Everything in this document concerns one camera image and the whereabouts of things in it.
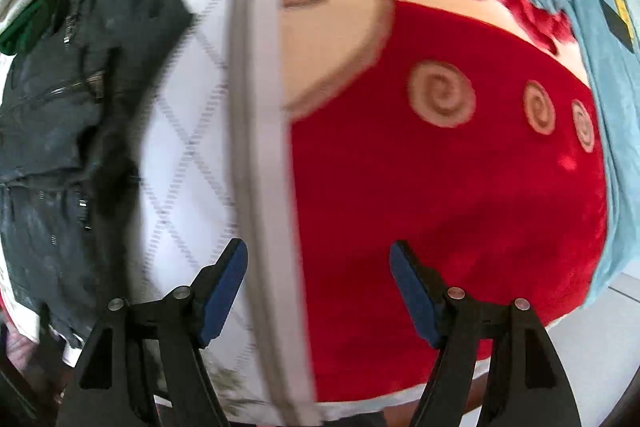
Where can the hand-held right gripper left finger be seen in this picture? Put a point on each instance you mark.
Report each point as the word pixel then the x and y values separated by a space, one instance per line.
pixel 223 294

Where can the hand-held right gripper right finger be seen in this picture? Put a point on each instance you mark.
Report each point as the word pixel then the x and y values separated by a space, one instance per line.
pixel 416 294

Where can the black jacket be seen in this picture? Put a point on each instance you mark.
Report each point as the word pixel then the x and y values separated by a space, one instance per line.
pixel 60 117

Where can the red swirl printed blanket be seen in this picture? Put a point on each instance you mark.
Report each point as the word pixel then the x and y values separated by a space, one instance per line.
pixel 425 167

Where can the white quilted mattress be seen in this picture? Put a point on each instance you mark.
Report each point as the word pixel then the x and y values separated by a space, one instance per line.
pixel 200 147

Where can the light blue shirt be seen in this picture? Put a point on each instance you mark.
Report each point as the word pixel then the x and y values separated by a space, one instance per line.
pixel 590 32

